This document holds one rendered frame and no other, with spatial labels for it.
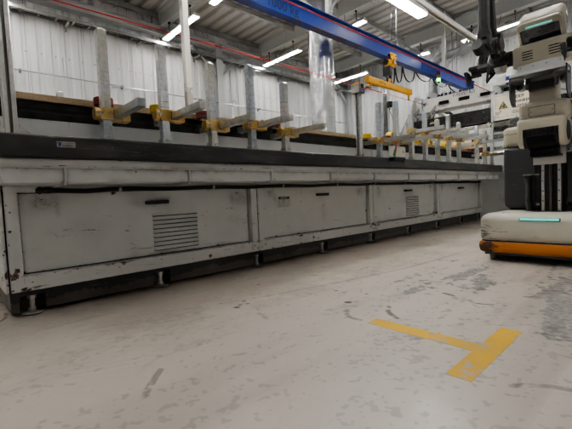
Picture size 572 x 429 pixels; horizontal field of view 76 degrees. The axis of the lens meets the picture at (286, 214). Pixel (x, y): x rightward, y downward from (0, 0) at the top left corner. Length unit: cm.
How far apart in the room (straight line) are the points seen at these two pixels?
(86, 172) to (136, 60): 842
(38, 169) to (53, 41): 802
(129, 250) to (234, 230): 62
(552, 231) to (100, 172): 223
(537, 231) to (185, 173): 188
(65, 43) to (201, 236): 787
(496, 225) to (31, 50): 870
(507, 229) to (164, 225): 191
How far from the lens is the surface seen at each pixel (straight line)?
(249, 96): 209
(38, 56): 941
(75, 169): 166
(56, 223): 187
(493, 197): 570
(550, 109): 251
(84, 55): 964
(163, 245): 203
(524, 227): 244
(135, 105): 150
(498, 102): 562
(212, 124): 190
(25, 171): 163
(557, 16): 255
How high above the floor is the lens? 44
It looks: 3 degrees down
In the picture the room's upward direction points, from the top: 3 degrees counter-clockwise
